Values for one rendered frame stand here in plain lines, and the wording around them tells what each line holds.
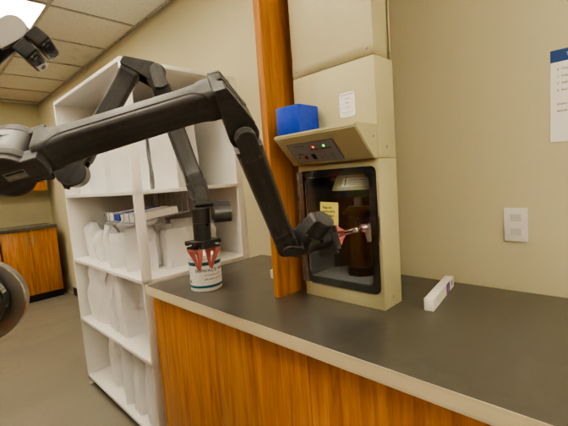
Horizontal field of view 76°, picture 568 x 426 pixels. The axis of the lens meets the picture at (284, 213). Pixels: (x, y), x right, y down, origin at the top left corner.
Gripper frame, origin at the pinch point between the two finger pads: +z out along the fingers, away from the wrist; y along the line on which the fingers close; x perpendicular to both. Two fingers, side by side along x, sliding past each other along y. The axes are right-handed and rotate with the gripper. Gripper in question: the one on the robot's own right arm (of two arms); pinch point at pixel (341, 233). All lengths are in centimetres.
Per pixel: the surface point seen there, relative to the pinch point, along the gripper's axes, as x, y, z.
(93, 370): 233, -56, -9
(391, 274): -7.5, -16.3, 10.1
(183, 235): 115, 18, 15
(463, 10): -39, 64, 48
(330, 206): 4.6, 9.4, 4.4
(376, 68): -22, 45, 6
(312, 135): -2.3, 31.1, -5.2
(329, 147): -4.7, 26.5, -1.6
